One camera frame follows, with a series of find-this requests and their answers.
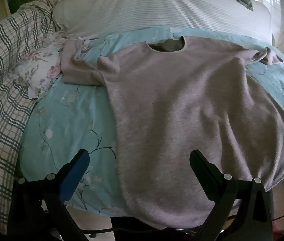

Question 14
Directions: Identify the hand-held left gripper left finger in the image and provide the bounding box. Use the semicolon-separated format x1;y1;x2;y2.
7;149;91;241

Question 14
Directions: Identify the white floral cloth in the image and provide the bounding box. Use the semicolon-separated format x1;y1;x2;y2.
12;34;95;100

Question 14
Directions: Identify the light blue floral bedsheet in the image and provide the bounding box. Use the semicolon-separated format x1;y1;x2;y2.
19;26;284;218

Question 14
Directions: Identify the pale pink t-shirt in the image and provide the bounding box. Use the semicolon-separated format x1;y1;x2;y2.
61;36;284;231

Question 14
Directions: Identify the plaid blanket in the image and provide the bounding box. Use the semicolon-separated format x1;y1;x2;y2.
0;0;65;234

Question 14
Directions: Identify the white striped bed cover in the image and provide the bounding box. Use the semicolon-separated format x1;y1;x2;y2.
52;0;273;40

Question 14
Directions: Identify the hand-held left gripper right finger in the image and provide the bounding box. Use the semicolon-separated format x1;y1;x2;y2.
189;150;274;241

